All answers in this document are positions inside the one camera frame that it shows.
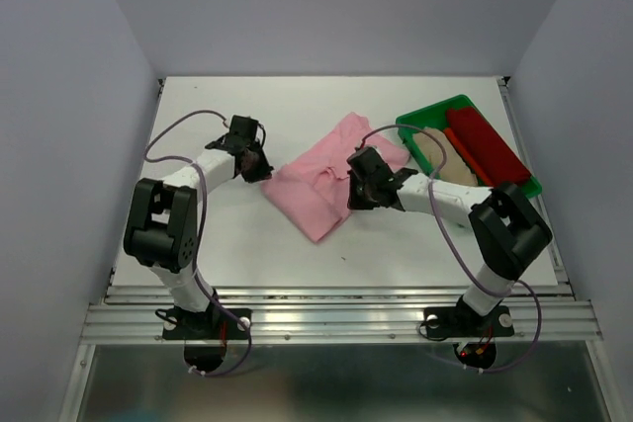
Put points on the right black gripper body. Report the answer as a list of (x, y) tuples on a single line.
[(369, 187)]

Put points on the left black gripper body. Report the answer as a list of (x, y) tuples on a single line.
[(252, 144)]

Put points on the pink t-shirt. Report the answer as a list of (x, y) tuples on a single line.
[(312, 191)]

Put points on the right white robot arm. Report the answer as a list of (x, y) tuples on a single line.
[(510, 232)]

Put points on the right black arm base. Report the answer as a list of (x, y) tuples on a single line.
[(474, 335)]

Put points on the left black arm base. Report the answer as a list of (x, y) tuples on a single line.
[(206, 335)]

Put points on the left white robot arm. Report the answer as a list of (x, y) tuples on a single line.
[(167, 216)]

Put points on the rolled beige t-shirt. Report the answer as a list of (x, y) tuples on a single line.
[(435, 146)]

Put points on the green plastic tray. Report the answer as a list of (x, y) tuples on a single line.
[(435, 116)]

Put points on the rolled red t-shirt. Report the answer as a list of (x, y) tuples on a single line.
[(498, 161)]

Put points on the aluminium rail frame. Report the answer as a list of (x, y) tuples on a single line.
[(335, 332)]

